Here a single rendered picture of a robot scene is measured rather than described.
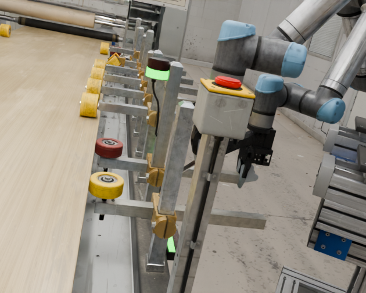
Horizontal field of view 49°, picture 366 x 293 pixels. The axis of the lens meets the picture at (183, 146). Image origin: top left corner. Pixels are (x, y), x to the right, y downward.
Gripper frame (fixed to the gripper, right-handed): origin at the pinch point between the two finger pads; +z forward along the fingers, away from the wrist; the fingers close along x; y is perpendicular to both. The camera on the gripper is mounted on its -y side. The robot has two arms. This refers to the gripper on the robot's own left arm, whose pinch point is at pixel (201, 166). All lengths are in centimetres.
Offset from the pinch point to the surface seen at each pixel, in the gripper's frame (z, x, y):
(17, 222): 5.6, -44.0, 10.0
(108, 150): 6.0, -14.9, -24.7
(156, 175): 9.9, -3.2, -15.7
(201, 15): -26, 471, -793
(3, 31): 1, -23, -214
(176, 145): -7.6, -11.3, 5.2
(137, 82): 0, 22, -94
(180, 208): 10.6, -4.7, 2.0
